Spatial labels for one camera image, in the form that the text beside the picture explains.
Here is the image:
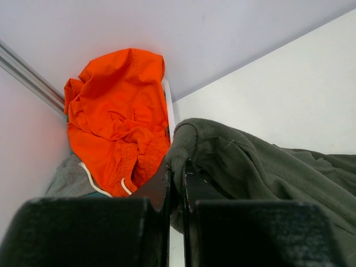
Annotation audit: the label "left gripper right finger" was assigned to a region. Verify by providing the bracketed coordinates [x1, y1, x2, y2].
[183, 160, 334, 266]

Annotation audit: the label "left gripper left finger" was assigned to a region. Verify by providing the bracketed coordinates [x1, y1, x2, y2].
[1, 160, 170, 266]

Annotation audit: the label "olive green shorts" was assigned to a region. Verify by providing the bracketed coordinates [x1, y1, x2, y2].
[166, 118, 355, 266]

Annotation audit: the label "teal shorts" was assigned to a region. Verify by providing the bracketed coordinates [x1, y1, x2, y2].
[81, 192, 110, 199]

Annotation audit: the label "grey shorts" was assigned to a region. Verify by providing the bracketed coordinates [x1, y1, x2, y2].
[44, 154, 95, 197]

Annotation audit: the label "orange shorts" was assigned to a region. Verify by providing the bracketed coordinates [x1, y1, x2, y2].
[64, 48, 170, 197]

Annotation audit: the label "white plastic basket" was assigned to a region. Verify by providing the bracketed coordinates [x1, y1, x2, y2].
[162, 78, 176, 142]

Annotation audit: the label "left aluminium corner post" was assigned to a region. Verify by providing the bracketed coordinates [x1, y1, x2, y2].
[1, 40, 65, 116]

